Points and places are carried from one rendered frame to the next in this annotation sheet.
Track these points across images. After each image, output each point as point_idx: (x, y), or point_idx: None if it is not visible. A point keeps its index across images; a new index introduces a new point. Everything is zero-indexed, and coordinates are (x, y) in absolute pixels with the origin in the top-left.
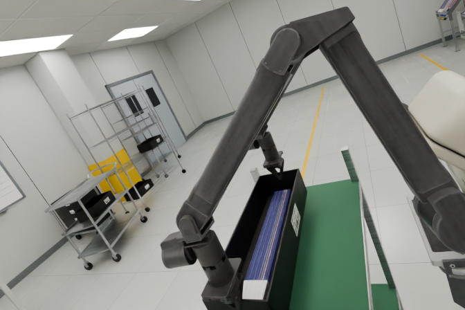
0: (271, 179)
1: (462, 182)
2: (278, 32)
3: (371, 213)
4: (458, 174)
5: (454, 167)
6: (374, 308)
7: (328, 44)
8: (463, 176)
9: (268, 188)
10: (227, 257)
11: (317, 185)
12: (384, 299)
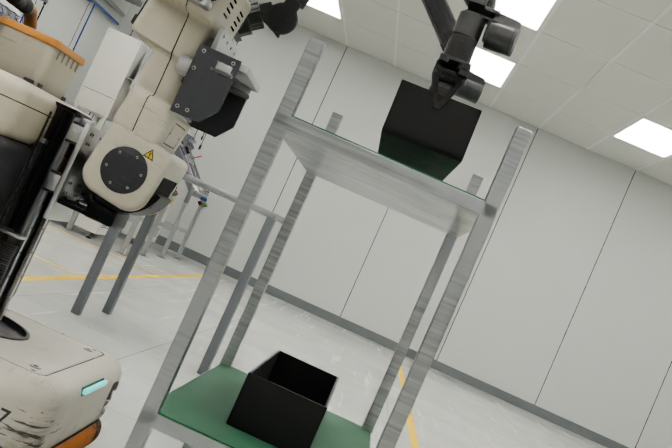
0: (454, 113)
1: (235, 16)
2: None
3: (236, 200)
4: (238, 10)
5: (242, 3)
6: (207, 418)
7: None
8: (248, 5)
9: (459, 136)
10: (429, 89)
11: (362, 146)
12: (181, 411)
